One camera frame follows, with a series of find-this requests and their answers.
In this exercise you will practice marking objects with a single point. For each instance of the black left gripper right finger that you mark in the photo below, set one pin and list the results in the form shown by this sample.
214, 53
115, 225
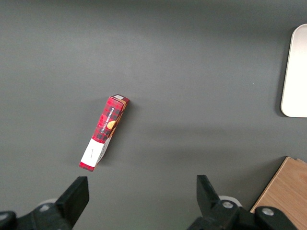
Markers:
208, 201

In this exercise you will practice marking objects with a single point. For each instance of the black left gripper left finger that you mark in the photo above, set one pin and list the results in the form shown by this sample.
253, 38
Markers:
72, 203

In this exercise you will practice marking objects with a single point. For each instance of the wooden drawer cabinet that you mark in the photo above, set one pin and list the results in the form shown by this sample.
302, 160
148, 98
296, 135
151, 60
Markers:
285, 189

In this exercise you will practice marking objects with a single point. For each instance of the beige plastic tray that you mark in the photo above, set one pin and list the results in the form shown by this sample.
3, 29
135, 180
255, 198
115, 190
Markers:
296, 76

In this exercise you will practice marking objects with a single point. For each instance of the red plaid biscuit box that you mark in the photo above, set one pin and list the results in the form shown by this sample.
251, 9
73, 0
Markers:
105, 124

